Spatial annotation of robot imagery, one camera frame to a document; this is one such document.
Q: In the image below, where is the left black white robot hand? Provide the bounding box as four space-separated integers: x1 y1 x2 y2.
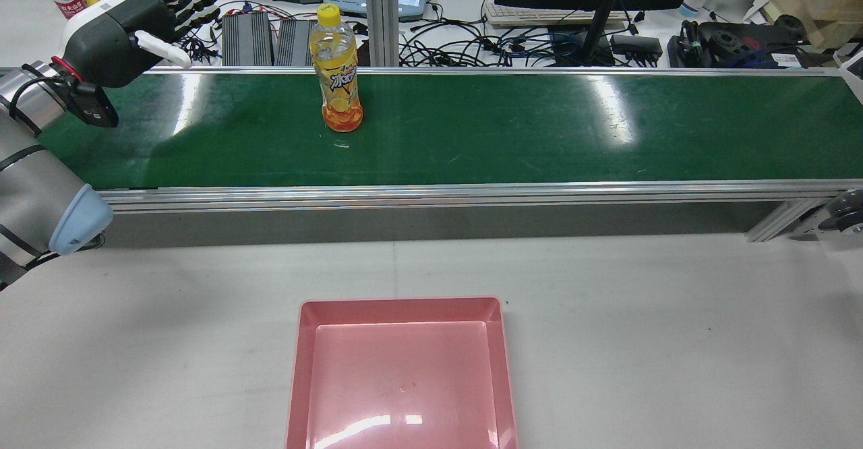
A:
59 0 225 89

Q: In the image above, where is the orange drink bottle yellow cap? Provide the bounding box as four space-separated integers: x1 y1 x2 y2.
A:
309 3 364 132

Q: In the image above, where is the pink plastic basket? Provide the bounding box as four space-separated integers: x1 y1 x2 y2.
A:
285 297 518 449

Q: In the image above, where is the finned metal power box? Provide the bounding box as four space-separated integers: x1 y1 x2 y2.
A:
275 18 315 67
222 13 274 67

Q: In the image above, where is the white keyboard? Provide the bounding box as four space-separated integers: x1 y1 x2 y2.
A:
484 3 589 29

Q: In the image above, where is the green conveyor belt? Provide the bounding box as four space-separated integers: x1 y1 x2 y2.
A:
37 66 863 244

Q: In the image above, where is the black monitor stand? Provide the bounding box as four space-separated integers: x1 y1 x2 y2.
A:
573 0 631 65

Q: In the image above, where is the black power brick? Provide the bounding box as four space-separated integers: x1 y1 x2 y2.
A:
610 34 663 62

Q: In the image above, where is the black round robot part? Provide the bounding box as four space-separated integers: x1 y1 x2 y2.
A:
698 21 810 69

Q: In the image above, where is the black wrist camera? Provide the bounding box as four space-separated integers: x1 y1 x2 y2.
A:
57 78 120 128

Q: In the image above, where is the aluminium profile post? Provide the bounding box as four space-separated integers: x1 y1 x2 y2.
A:
363 0 400 67

